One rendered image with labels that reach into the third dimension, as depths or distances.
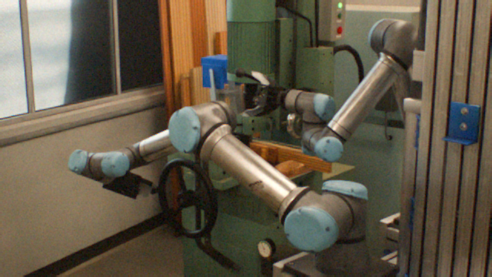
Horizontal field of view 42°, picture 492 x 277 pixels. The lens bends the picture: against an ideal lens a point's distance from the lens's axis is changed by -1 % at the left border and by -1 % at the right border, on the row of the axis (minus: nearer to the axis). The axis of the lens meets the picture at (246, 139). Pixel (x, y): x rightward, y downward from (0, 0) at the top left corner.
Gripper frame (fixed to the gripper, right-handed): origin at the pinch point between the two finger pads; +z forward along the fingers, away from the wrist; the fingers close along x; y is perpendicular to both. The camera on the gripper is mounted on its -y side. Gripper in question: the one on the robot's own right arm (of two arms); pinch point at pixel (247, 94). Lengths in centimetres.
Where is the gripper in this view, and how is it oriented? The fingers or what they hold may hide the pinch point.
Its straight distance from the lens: 222.1
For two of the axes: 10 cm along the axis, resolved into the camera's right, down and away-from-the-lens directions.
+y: -6.3, -1.2, -7.7
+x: -2.1, 9.8, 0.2
